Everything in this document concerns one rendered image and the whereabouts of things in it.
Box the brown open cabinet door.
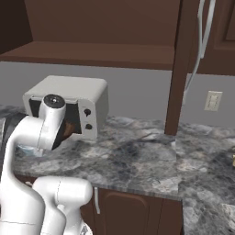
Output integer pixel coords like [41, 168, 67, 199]
[163, 0, 200, 137]

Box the white toaster oven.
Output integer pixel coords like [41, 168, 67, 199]
[22, 74, 110, 142]

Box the silver cabinet door handle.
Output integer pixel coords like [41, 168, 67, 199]
[183, 0, 217, 94]

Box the silver base cabinet handle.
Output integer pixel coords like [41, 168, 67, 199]
[93, 186, 101, 216]

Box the brown base cabinet door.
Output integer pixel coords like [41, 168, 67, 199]
[80, 186, 184, 235]

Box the pale blue bowl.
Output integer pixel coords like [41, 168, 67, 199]
[16, 144, 48, 159]

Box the open brown wall cabinet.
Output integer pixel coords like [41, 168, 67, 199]
[0, 0, 182, 72]

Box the closed brown wall cabinet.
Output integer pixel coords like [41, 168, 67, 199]
[187, 0, 235, 77]

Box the cream wall outlet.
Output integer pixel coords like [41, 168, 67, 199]
[204, 90, 224, 112]

